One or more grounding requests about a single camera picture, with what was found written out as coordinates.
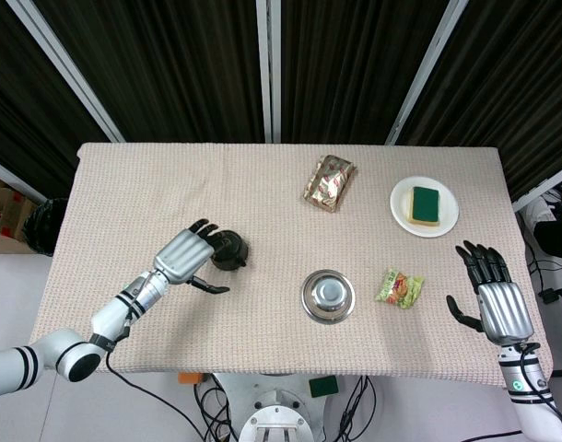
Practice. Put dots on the orange small box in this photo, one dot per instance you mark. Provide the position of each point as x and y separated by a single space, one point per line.
190 378

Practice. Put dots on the black pleated curtain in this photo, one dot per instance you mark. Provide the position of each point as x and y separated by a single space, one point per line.
516 92
170 69
14 92
354 69

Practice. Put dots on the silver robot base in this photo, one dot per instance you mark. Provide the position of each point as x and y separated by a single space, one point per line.
281 414

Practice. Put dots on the gold foil snack packet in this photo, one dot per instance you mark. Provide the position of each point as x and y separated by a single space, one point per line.
329 184

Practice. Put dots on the black equipment case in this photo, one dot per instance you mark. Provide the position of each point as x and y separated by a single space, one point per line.
555 239

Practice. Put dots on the green square pad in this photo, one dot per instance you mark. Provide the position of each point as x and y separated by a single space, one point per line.
323 387

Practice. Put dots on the white round plate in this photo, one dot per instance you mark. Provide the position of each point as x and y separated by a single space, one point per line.
401 216

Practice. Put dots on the black rubbish bag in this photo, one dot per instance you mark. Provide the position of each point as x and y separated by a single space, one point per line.
46 225

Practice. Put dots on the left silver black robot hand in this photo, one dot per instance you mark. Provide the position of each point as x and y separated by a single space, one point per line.
182 255

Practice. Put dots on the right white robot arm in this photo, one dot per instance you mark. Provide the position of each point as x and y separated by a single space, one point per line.
532 400

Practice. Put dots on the black power adapter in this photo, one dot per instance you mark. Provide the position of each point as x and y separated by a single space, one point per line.
552 295

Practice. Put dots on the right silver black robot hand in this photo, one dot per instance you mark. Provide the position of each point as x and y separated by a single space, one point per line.
504 308

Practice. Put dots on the white frame post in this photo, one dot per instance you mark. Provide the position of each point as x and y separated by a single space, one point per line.
64 64
430 73
9 174
543 185
268 69

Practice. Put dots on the green instant noodle packet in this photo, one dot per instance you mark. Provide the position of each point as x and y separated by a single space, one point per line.
398 290

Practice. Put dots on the green yellow sponge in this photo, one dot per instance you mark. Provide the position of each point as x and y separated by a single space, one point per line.
425 205

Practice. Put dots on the stainless steel bowl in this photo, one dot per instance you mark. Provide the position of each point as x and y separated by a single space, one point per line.
327 297

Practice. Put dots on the brown cardboard box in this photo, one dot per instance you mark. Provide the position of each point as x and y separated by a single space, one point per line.
4 202

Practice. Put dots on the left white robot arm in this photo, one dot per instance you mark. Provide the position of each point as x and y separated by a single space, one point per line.
106 317

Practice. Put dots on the beige woven tablecloth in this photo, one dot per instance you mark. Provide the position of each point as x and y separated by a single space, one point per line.
262 221

